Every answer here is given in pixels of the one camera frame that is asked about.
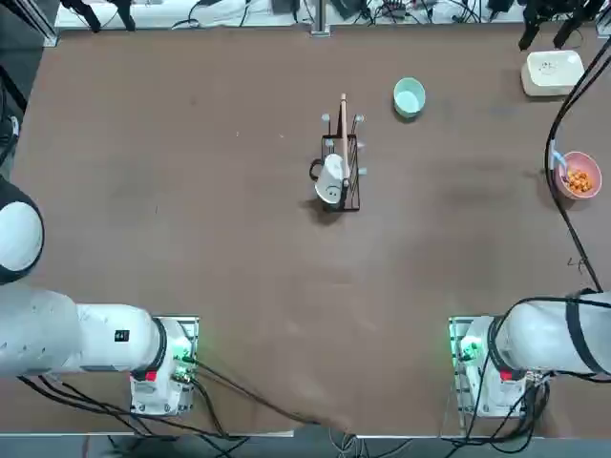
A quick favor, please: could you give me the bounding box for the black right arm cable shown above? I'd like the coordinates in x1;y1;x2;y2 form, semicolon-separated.
544;36;611;293

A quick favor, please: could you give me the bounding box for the cream rectangular tray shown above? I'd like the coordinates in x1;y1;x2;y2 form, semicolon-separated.
520;49;586;98

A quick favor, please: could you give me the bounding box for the light blue plastic spoon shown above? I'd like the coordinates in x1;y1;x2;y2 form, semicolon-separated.
548;147;574;183

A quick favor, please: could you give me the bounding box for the orange popcorn heap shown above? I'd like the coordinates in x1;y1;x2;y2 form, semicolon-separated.
565;167;594;195

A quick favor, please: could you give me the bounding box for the black wire cup rack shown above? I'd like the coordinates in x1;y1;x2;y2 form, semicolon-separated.
309;93;369;213

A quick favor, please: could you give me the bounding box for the black cable across table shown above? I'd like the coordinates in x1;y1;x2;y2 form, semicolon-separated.
190;360;357;430

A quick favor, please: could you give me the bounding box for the pink bowl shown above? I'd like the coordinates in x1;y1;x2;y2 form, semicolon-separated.
553;151;602;199

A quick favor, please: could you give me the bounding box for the aluminium frame rail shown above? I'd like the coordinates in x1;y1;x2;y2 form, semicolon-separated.
9;0;60;48

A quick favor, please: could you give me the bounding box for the green bowl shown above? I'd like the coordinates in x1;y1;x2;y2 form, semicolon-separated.
392;77;428;119

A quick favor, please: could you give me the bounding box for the aluminium post with bracket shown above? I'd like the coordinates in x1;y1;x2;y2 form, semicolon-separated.
310;0;331;36

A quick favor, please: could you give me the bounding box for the white mug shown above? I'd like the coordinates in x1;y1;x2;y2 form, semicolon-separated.
309;153;347;207

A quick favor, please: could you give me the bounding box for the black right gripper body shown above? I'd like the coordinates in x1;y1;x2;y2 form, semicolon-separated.
523;0;591;23

